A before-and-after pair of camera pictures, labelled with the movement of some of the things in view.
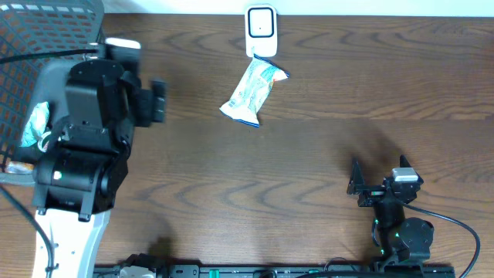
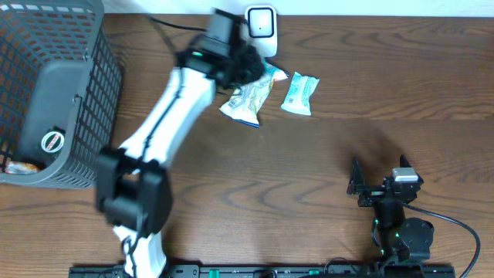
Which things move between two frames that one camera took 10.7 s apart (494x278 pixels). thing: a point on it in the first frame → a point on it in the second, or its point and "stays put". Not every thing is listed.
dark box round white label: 45,141 stays put
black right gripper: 356,186 stays put
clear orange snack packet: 19,167 stays put
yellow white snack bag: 253,90 stays put
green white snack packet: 36,126 → 301,89
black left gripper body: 149,110 → 245,67
